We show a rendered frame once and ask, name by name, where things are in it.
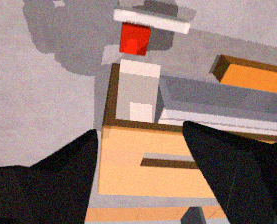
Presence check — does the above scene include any red cube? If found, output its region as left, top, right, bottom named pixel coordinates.
left=119, top=21, right=151, bottom=56

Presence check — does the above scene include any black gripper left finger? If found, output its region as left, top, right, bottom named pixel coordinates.
left=0, top=129, right=98, bottom=224

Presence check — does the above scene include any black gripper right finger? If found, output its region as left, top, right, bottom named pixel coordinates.
left=183, top=121, right=277, bottom=224

